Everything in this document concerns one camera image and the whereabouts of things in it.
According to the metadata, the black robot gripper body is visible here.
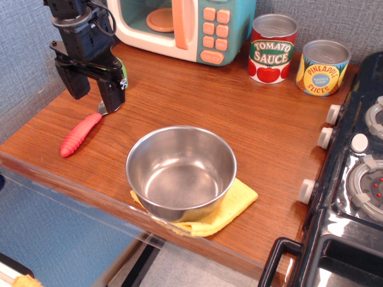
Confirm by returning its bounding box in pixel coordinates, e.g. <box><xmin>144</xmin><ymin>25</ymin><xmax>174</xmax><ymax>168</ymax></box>
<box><xmin>49</xmin><ymin>6</ymin><xmax>121</xmax><ymax>71</ymax></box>

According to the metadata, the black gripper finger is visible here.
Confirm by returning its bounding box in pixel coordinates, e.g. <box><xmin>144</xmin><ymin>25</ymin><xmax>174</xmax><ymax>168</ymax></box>
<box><xmin>96</xmin><ymin>77</ymin><xmax>126</xmax><ymax>114</ymax></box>
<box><xmin>55</xmin><ymin>61</ymin><xmax>90</xmax><ymax>100</ymax></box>

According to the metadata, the green yellow toy lemon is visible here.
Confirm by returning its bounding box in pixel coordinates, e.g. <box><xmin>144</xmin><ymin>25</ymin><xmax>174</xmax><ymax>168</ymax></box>
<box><xmin>117</xmin><ymin>58</ymin><xmax>129</xmax><ymax>90</ymax></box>

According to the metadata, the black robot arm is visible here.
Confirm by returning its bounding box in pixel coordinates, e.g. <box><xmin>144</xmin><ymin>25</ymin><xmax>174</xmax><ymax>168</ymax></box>
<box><xmin>44</xmin><ymin>1</ymin><xmax>127</xmax><ymax>113</ymax></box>

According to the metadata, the stainless steel pot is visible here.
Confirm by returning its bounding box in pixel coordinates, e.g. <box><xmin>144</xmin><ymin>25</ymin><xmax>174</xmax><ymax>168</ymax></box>
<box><xmin>126</xmin><ymin>126</ymin><xmax>237</xmax><ymax>222</ymax></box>

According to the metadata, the orange toy plate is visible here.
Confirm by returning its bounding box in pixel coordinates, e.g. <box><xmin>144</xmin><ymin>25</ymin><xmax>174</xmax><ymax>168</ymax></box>
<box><xmin>146</xmin><ymin>8</ymin><xmax>174</xmax><ymax>33</ymax></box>

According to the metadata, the toy microwave oven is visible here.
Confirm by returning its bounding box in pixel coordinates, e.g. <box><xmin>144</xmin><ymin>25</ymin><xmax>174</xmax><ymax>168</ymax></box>
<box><xmin>107</xmin><ymin>1</ymin><xmax>256</xmax><ymax>66</ymax></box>

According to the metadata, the yellow cloth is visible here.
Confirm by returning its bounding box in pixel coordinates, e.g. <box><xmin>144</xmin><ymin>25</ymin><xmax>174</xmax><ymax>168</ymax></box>
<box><xmin>129</xmin><ymin>178</ymin><xmax>259</xmax><ymax>238</ymax></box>

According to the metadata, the tomato sauce can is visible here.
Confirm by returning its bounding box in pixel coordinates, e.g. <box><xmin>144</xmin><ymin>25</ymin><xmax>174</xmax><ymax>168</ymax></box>
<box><xmin>248</xmin><ymin>14</ymin><xmax>298</xmax><ymax>84</ymax></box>

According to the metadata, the pineapple slices can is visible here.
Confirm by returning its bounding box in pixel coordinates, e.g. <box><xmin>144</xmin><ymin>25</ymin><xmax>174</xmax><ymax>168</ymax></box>
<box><xmin>296</xmin><ymin>39</ymin><xmax>351</xmax><ymax>97</ymax></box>

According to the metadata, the black toy stove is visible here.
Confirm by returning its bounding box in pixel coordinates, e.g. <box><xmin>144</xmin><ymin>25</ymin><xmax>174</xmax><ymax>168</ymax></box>
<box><xmin>259</xmin><ymin>52</ymin><xmax>382</xmax><ymax>286</ymax></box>

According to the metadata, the red handled metal spoon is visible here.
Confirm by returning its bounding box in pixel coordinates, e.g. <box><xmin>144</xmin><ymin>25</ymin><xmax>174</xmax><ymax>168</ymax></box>
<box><xmin>60</xmin><ymin>100</ymin><xmax>109</xmax><ymax>157</ymax></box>

